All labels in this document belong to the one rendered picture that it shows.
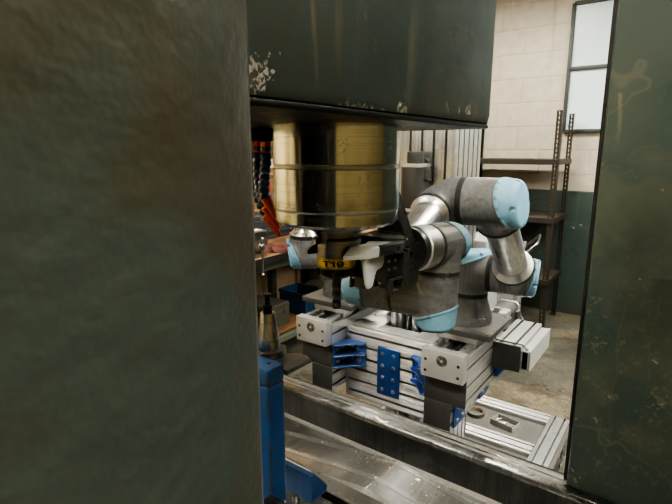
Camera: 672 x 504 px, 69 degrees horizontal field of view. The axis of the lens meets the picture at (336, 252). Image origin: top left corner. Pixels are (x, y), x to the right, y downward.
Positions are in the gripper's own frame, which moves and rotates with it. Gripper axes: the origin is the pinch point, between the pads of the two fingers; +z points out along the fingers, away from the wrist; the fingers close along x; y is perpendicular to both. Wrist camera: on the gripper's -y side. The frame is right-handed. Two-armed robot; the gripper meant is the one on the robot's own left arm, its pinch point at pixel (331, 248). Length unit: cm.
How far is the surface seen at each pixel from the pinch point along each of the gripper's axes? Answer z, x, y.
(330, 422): -66, 53, 70
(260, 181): -0.5, 14.2, -8.0
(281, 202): 7.0, 2.1, -6.0
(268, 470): -4.2, 15.9, 40.5
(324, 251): 1.4, -0.1, 0.3
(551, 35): -446, 117, -140
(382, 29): 9.3, -13.1, -22.6
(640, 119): -65, -23, -22
